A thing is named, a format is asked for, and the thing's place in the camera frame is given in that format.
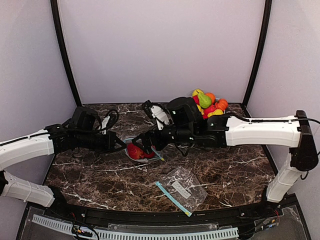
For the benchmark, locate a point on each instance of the black front table rail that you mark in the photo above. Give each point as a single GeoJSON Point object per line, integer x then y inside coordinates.
{"type": "Point", "coordinates": [243, 216]}

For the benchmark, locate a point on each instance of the red tomato with stem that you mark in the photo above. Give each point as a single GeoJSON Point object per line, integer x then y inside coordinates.
{"type": "Point", "coordinates": [145, 155]}

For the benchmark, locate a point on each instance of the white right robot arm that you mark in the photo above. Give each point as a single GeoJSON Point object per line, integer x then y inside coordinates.
{"type": "Point", "coordinates": [181, 123]}

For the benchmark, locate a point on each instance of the black right frame post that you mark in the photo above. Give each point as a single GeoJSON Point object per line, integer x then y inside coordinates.
{"type": "Point", "coordinates": [259, 51]}

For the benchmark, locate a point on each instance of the orange pumpkin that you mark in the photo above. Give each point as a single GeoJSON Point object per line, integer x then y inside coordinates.
{"type": "Point", "coordinates": [221, 104]}

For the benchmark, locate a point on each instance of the yellow lemon right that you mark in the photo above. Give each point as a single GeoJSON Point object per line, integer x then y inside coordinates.
{"type": "Point", "coordinates": [217, 112]}

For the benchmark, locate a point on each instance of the red apple back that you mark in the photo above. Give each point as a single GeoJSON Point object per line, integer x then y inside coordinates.
{"type": "Point", "coordinates": [196, 99]}

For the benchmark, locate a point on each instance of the black left frame post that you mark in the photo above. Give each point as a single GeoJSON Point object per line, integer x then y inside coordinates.
{"type": "Point", "coordinates": [63, 52]}

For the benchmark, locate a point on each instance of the yellow fruit back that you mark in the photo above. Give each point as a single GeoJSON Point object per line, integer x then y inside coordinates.
{"type": "Point", "coordinates": [196, 92]}

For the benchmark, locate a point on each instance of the clear zip bag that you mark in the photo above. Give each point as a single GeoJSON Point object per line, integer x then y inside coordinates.
{"type": "Point", "coordinates": [158, 156]}
{"type": "Point", "coordinates": [183, 189]}

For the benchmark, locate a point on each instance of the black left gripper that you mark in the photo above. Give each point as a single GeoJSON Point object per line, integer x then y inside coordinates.
{"type": "Point", "coordinates": [114, 144]}

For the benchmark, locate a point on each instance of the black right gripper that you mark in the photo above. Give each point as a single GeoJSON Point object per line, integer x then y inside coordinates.
{"type": "Point", "coordinates": [152, 139]}

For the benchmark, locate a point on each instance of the green pear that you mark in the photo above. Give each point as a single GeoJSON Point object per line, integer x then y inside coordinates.
{"type": "Point", "coordinates": [204, 100]}

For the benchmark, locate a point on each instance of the white slotted cable duct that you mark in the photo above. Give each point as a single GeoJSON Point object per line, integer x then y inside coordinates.
{"type": "Point", "coordinates": [139, 232]}

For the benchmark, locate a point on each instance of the red wrinkled fruit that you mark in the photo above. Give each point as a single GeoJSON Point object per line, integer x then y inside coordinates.
{"type": "Point", "coordinates": [134, 152]}

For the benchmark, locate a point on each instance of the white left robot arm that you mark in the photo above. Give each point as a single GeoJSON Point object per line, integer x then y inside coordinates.
{"type": "Point", "coordinates": [84, 130]}

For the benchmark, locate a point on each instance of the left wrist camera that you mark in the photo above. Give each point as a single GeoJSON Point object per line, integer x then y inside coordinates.
{"type": "Point", "coordinates": [109, 120]}

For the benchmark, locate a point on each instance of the orange fruit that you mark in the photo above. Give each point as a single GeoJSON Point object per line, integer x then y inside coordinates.
{"type": "Point", "coordinates": [211, 96]}

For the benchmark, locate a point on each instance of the black frame post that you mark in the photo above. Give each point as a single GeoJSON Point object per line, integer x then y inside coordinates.
{"type": "Point", "coordinates": [63, 52]}
{"type": "Point", "coordinates": [259, 51]}

